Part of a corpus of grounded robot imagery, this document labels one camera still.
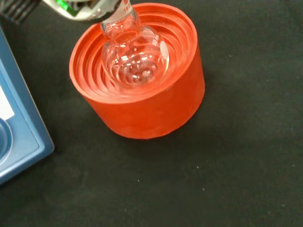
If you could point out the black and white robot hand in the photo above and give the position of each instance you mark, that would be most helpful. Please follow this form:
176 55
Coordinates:
90 9

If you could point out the red round flask stand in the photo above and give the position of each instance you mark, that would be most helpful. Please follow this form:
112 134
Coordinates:
151 113

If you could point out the heater with blue base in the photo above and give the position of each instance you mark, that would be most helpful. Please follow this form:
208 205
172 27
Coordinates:
21 132

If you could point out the black bench cloth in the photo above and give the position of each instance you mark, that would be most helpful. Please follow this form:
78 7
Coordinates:
189 184

